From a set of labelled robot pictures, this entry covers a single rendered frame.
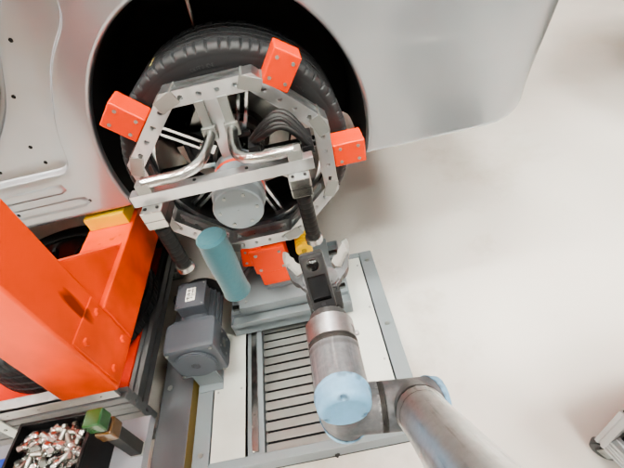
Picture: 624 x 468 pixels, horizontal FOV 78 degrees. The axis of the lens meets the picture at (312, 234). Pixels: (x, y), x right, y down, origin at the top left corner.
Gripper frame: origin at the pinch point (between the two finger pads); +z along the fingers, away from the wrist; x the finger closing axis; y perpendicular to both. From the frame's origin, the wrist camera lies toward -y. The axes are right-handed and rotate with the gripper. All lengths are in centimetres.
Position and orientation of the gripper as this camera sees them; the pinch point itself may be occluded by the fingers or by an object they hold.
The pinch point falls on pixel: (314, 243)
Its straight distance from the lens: 86.1
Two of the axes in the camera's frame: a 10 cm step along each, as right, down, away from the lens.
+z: -1.2, -6.6, 7.4
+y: 1.8, 7.2, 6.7
